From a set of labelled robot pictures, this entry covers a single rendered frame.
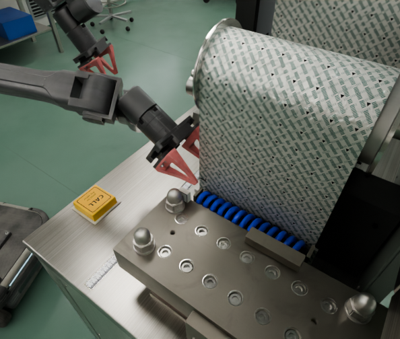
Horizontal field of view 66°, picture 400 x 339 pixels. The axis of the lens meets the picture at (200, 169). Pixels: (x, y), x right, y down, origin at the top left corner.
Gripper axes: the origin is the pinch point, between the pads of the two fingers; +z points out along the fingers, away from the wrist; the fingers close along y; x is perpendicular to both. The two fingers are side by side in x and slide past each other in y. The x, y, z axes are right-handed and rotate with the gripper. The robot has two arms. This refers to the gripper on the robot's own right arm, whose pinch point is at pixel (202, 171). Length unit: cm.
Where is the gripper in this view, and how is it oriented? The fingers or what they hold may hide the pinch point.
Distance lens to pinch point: 58.3
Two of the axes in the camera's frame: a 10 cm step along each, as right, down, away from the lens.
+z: 7.1, 7.1, 0.3
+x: 4.4, -4.0, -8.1
